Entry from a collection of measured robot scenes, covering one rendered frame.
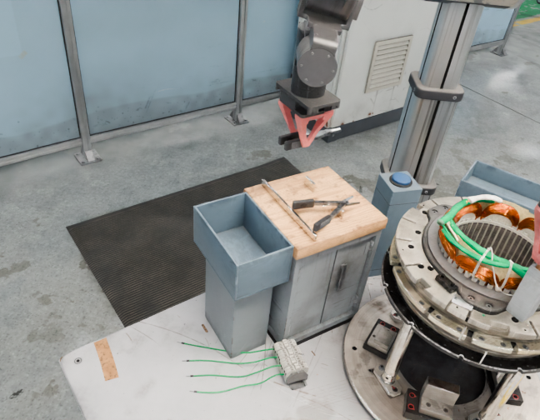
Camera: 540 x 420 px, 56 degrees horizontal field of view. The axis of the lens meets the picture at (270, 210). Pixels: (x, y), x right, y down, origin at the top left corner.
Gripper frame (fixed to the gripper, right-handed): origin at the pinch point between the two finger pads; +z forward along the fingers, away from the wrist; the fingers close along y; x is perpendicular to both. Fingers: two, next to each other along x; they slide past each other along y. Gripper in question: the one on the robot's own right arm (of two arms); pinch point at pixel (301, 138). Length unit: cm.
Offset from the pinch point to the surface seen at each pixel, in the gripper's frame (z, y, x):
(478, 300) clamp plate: 8.2, 37.4, 7.1
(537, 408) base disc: 38, 48, 27
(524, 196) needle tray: 17, 18, 49
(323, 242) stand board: 12.2, 13.9, -3.0
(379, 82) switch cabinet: 87, -152, 176
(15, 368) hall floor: 118, -68, -60
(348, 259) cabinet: 20.7, 13.0, 5.1
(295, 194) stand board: 12.0, 0.7, -0.1
